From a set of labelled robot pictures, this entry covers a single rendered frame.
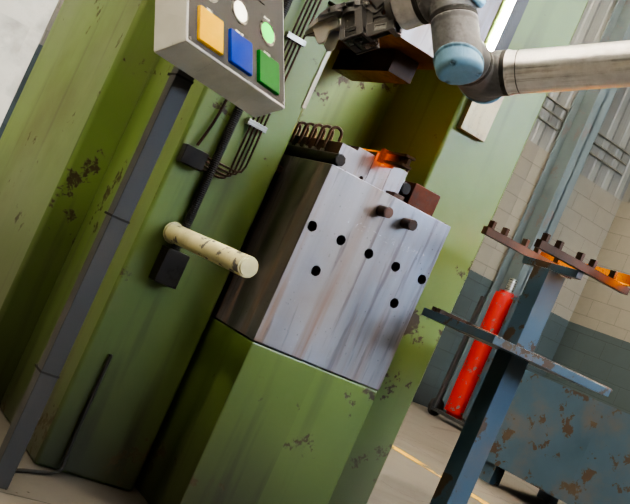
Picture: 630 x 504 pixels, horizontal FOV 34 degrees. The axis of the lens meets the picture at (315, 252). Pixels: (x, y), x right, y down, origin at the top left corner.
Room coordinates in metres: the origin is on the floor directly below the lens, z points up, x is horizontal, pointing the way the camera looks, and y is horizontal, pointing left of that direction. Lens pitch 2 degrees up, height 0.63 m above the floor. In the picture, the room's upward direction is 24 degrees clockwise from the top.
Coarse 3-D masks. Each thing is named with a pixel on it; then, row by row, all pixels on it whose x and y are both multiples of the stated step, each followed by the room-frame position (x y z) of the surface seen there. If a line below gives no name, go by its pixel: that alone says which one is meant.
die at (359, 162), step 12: (300, 144) 2.60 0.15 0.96; (312, 144) 2.55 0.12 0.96; (336, 144) 2.45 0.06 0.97; (348, 156) 2.44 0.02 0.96; (360, 156) 2.45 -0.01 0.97; (372, 156) 2.47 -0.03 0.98; (348, 168) 2.44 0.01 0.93; (360, 168) 2.46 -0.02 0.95; (372, 168) 2.47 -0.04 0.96; (384, 168) 2.49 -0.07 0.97; (396, 168) 2.51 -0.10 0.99; (372, 180) 2.48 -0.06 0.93; (384, 180) 2.50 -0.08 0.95; (396, 180) 2.51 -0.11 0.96; (396, 192) 2.52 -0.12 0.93
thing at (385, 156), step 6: (372, 150) 2.52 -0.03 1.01; (384, 150) 2.46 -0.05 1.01; (378, 156) 2.47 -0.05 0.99; (384, 156) 2.47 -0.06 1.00; (390, 156) 2.46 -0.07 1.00; (396, 156) 2.44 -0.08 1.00; (402, 156) 2.41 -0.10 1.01; (408, 156) 2.39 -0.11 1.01; (384, 162) 2.46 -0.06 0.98; (390, 162) 2.43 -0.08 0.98; (396, 162) 2.41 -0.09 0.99; (402, 162) 2.41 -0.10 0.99; (408, 162) 2.39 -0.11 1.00; (402, 168) 2.43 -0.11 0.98; (408, 168) 2.40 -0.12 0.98
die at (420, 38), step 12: (408, 36) 2.45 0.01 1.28; (420, 36) 2.46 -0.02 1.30; (336, 48) 2.82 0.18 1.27; (348, 48) 2.76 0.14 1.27; (384, 48) 2.60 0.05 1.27; (396, 48) 2.55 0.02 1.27; (408, 48) 2.50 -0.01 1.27; (420, 48) 2.47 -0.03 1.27; (432, 48) 2.48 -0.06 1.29; (420, 60) 2.56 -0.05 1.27; (432, 60) 2.51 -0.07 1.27
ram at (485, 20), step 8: (488, 0) 2.53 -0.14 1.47; (496, 0) 2.54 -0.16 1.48; (480, 8) 2.52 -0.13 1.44; (488, 8) 2.53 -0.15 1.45; (496, 8) 2.54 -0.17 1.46; (480, 16) 2.53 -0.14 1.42; (488, 16) 2.54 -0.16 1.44; (480, 24) 2.53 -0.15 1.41; (488, 24) 2.54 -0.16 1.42; (480, 32) 2.54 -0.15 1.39
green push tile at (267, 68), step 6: (258, 54) 2.11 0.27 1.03; (264, 54) 2.12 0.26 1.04; (258, 60) 2.10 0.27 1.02; (264, 60) 2.12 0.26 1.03; (270, 60) 2.14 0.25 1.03; (258, 66) 2.10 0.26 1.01; (264, 66) 2.11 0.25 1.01; (270, 66) 2.13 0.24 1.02; (276, 66) 2.16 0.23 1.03; (258, 72) 2.10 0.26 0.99; (264, 72) 2.11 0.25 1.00; (270, 72) 2.13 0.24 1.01; (276, 72) 2.15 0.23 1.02; (258, 78) 2.09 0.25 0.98; (264, 78) 2.10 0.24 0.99; (270, 78) 2.13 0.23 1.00; (276, 78) 2.15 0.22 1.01; (264, 84) 2.10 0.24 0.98; (270, 84) 2.12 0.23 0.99; (276, 84) 2.14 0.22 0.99; (270, 90) 2.13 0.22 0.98; (276, 90) 2.14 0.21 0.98
